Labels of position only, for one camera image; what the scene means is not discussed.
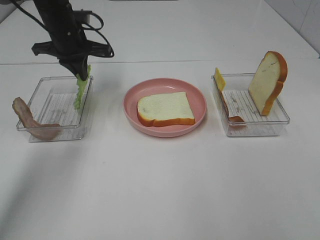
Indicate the clear right plastic container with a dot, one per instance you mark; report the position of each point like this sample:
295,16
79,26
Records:
238,113

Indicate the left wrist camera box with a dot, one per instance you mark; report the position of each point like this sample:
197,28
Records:
82,16

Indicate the clear plastic container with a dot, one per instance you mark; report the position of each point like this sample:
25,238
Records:
52,105
238,113

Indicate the upright bread slice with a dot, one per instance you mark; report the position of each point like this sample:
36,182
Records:
268,81

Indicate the yellow cheese slice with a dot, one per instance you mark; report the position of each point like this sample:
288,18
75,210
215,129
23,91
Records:
219,80

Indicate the green lettuce leaf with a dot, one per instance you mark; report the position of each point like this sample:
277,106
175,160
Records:
81,84

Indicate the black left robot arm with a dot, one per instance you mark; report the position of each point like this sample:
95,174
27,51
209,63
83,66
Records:
57,17

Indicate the bread slice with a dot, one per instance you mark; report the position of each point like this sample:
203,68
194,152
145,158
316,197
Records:
268,81
165,109

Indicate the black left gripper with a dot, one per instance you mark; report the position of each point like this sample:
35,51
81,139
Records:
72,48

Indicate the pink plate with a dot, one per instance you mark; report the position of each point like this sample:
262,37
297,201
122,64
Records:
195,97

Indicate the clear left plastic container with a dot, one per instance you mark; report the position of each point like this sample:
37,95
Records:
52,105

